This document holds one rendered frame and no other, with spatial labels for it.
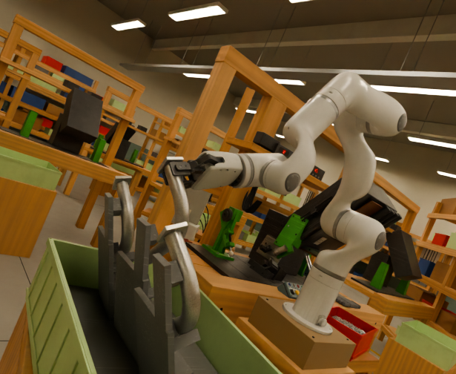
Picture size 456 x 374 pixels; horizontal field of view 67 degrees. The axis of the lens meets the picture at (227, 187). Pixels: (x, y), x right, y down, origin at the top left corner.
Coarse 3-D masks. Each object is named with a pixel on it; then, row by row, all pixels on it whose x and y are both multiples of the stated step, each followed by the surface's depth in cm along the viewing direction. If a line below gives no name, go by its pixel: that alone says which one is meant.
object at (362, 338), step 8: (336, 312) 180; (344, 312) 179; (328, 320) 153; (336, 320) 152; (344, 320) 175; (352, 320) 176; (360, 320) 174; (336, 328) 151; (344, 328) 149; (352, 328) 163; (360, 328) 173; (368, 328) 171; (376, 328) 169; (352, 336) 147; (360, 336) 145; (368, 336) 157; (360, 344) 150; (368, 344) 165; (360, 352) 154; (352, 360) 147
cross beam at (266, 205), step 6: (222, 186) 210; (210, 192) 206; (216, 192) 208; (258, 198) 229; (264, 204) 234; (270, 204) 237; (258, 210) 232; (264, 210) 235; (276, 210) 242; (282, 210) 246
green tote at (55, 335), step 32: (64, 256) 94; (96, 256) 99; (32, 288) 88; (64, 288) 69; (96, 288) 101; (32, 320) 80; (64, 320) 64; (224, 320) 90; (32, 352) 72; (64, 352) 59; (224, 352) 86; (256, 352) 78
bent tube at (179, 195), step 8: (168, 160) 72; (176, 160) 73; (160, 168) 74; (168, 168) 72; (168, 176) 72; (176, 176) 72; (176, 184) 71; (176, 192) 70; (184, 192) 71; (176, 200) 70; (184, 200) 70; (176, 208) 70; (184, 208) 70; (176, 216) 70; (184, 216) 70; (184, 232) 71; (152, 248) 81; (160, 248) 77; (152, 256) 81
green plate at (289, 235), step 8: (296, 216) 197; (288, 224) 197; (296, 224) 194; (304, 224) 191; (280, 232) 198; (288, 232) 194; (296, 232) 191; (280, 240) 195; (288, 240) 191; (296, 240) 192; (296, 248) 195
